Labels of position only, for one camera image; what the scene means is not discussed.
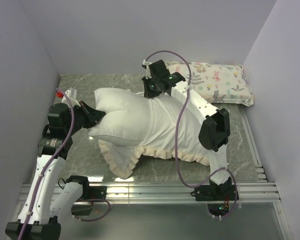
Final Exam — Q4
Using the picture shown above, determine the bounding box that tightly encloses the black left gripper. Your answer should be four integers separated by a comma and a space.
64, 100, 105, 135

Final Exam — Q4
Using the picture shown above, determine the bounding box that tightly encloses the grey and cream ruffled pillowcase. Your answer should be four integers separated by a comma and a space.
98, 95, 210, 179

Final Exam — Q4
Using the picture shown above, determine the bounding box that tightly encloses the white pillow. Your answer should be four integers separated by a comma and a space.
88, 87, 150, 147

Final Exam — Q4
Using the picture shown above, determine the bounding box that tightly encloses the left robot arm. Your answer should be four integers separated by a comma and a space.
5, 101, 106, 240

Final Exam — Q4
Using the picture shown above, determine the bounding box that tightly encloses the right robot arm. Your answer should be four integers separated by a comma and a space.
142, 60, 232, 200

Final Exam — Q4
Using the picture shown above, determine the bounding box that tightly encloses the animal print pillow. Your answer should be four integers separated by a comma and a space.
165, 61, 254, 107

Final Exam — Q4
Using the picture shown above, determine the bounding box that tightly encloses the black left base box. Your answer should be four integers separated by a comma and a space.
71, 202, 93, 216

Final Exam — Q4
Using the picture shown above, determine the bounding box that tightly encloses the right base electronics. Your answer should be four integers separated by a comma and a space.
207, 204, 236, 219

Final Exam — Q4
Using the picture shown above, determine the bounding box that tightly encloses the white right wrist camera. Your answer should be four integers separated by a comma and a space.
141, 59, 153, 79

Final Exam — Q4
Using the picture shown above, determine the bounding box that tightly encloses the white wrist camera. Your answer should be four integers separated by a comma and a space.
55, 87, 80, 108
141, 59, 153, 79

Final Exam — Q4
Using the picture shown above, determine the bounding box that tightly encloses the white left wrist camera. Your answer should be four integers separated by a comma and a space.
55, 87, 80, 108

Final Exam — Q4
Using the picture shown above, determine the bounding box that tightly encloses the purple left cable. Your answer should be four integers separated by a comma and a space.
16, 87, 111, 240

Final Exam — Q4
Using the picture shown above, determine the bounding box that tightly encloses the aluminium mounting rail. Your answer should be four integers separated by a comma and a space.
17, 106, 283, 206

